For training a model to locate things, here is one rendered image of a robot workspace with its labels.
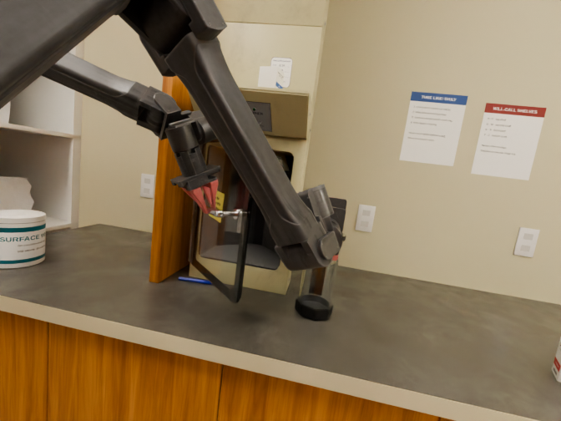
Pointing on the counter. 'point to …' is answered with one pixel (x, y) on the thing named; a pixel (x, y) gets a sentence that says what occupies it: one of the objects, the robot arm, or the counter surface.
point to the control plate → (262, 114)
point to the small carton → (270, 77)
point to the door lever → (222, 212)
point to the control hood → (280, 109)
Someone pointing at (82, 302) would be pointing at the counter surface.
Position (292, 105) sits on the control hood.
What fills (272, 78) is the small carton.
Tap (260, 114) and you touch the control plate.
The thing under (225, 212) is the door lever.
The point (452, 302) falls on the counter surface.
